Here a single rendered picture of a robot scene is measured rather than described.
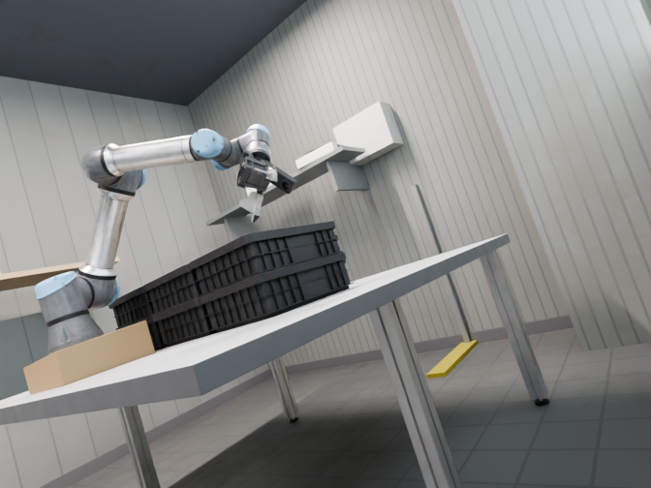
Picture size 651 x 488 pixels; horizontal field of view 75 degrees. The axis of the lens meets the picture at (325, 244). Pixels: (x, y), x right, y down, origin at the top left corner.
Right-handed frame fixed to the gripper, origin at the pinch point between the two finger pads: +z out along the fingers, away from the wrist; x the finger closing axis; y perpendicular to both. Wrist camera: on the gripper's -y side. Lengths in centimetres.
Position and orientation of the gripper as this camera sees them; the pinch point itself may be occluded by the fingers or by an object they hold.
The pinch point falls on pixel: (265, 203)
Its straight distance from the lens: 114.0
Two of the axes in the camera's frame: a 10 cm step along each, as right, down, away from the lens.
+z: 1.1, 6.9, -7.1
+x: 4.5, -6.7, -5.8
